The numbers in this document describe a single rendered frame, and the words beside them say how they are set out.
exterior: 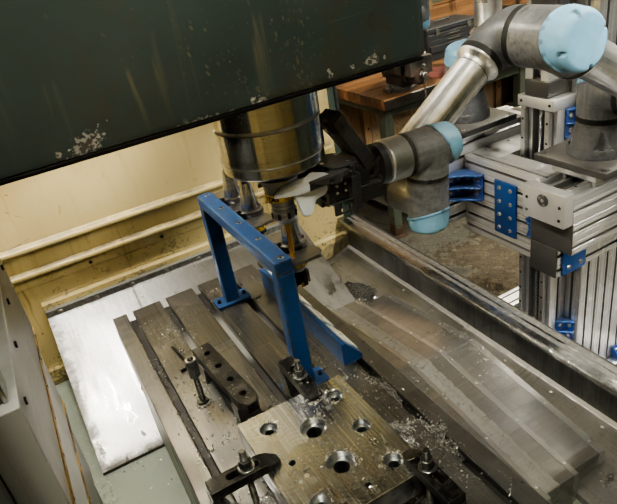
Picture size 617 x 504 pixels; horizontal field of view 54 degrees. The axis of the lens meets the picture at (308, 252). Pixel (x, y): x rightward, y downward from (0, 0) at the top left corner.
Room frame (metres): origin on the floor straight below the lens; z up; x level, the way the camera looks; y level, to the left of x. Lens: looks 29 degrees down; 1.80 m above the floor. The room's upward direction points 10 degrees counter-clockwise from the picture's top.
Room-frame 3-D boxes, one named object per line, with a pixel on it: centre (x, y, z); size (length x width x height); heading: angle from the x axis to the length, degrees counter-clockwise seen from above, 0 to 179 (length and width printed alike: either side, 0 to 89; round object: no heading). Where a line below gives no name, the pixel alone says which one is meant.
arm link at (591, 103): (1.44, -0.79, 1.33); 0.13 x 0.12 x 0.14; 28
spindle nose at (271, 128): (0.88, 0.03, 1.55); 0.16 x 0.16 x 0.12
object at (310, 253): (1.07, 0.01, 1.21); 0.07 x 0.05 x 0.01; 114
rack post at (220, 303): (1.45, 0.23, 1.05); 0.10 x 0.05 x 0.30; 114
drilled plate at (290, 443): (0.78, 0.03, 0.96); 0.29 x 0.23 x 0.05; 24
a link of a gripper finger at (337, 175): (0.88, -0.05, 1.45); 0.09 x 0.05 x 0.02; 127
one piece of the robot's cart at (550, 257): (1.46, -0.80, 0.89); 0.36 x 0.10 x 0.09; 114
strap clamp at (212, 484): (0.74, 0.17, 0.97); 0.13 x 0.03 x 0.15; 114
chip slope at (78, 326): (1.48, 0.28, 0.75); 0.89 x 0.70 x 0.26; 114
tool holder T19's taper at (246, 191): (1.33, 0.12, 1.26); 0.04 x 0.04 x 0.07
